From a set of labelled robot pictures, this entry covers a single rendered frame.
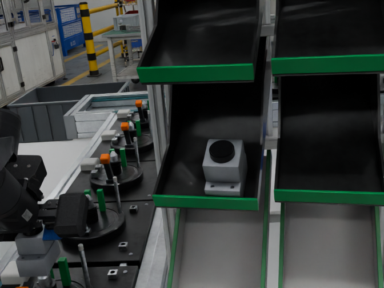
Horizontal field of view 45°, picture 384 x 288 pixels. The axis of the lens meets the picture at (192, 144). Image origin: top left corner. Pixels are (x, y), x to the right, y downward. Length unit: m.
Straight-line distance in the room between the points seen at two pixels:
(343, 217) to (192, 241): 0.22
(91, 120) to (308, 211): 1.34
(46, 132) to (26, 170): 2.07
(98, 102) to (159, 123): 1.51
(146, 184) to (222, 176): 0.64
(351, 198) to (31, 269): 0.46
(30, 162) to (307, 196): 0.39
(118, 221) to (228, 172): 0.48
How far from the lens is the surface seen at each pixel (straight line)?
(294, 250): 0.70
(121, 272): 0.87
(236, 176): 0.55
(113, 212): 1.03
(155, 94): 0.65
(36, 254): 0.74
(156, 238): 0.97
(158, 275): 0.87
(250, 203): 0.56
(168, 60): 0.57
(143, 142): 1.42
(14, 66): 6.54
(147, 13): 0.63
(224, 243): 0.70
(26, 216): 0.67
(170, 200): 0.58
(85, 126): 1.93
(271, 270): 1.03
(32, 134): 2.80
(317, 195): 0.58
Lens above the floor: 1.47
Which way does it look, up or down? 20 degrees down
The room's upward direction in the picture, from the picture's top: 5 degrees counter-clockwise
